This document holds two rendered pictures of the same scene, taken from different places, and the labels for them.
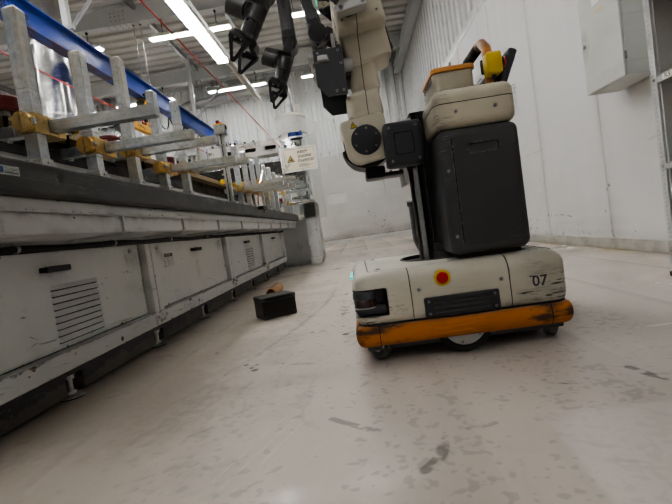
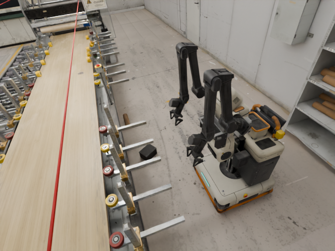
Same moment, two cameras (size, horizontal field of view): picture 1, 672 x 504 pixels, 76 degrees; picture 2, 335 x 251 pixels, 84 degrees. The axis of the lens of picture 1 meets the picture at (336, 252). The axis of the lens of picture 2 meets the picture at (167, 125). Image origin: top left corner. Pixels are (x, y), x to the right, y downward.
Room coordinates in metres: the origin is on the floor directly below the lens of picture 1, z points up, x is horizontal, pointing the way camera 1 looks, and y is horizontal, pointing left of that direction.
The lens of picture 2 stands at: (0.71, 0.58, 2.07)
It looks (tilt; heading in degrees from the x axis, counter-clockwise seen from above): 42 degrees down; 343
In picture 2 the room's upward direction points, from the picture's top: 7 degrees counter-clockwise
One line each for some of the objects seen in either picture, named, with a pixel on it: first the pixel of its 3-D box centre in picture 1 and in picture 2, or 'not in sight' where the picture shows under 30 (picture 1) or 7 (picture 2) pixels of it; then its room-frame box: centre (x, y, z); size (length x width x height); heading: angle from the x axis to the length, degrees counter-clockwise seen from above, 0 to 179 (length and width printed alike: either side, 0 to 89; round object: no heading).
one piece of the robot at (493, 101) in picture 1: (451, 170); (245, 146); (1.61, -0.47, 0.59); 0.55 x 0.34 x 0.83; 177
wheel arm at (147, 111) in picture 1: (78, 123); (151, 231); (1.17, 0.63, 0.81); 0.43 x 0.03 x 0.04; 87
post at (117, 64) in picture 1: (126, 122); (120, 167); (1.64, 0.70, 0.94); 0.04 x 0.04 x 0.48; 87
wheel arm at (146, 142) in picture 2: (188, 166); (130, 147); (1.92, 0.59, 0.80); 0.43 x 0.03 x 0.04; 87
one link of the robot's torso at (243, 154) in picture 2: (380, 153); (227, 153); (1.56, -0.21, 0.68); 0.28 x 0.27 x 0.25; 177
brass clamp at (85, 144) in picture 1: (96, 148); (130, 203); (1.41, 0.71, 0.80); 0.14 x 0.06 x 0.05; 177
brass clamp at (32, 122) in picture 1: (39, 127); (137, 240); (1.16, 0.73, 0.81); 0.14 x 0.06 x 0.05; 177
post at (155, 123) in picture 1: (159, 146); (117, 147); (1.89, 0.69, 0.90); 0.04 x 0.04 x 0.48; 87
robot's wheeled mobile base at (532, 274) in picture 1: (442, 287); (231, 174); (1.62, -0.38, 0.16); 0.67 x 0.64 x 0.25; 87
